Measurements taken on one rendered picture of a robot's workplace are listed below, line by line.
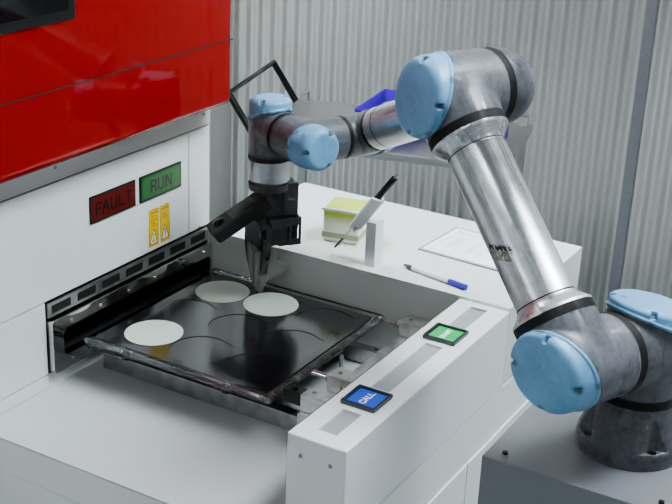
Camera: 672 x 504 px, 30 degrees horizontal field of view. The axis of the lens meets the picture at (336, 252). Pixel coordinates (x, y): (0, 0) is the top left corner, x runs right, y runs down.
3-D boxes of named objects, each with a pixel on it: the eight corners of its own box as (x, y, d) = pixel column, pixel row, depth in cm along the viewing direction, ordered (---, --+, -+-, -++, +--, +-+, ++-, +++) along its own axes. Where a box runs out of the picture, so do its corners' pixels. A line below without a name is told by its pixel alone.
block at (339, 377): (326, 390, 200) (327, 373, 198) (337, 381, 202) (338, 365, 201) (370, 404, 196) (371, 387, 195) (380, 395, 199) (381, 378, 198)
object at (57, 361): (47, 372, 208) (45, 320, 205) (204, 286, 244) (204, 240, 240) (55, 374, 208) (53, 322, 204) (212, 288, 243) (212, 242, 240)
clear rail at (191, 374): (82, 344, 209) (82, 337, 208) (88, 341, 210) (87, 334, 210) (268, 406, 192) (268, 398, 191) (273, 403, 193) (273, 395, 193)
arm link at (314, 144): (359, 123, 210) (320, 108, 218) (304, 131, 203) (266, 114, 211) (356, 168, 213) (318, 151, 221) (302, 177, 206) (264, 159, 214)
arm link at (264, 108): (266, 105, 211) (238, 93, 217) (264, 167, 215) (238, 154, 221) (304, 99, 215) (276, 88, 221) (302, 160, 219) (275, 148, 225)
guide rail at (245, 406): (103, 367, 217) (102, 351, 215) (110, 363, 218) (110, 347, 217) (354, 453, 194) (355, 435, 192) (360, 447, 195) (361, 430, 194)
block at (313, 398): (299, 410, 193) (300, 393, 192) (311, 401, 196) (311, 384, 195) (344, 425, 189) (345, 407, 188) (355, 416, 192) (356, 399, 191)
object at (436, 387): (283, 519, 176) (286, 432, 171) (453, 370, 221) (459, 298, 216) (341, 541, 172) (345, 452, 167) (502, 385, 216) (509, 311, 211)
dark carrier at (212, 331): (93, 340, 210) (93, 336, 209) (214, 274, 237) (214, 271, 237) (265, 396, 194) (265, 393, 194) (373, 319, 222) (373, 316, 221)
